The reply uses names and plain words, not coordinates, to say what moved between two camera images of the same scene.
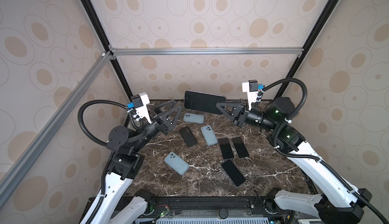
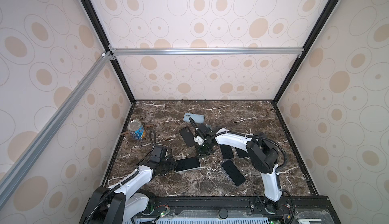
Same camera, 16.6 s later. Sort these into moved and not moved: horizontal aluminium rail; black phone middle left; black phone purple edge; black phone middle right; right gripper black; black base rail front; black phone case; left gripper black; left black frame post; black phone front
Moved: left gripper black; black phone purple edge; right gripper black
Not moved: black base rail front; black phone middle left; left black frame post; black phone case; horizontal aluminium rail; black phone front; black phone middle right
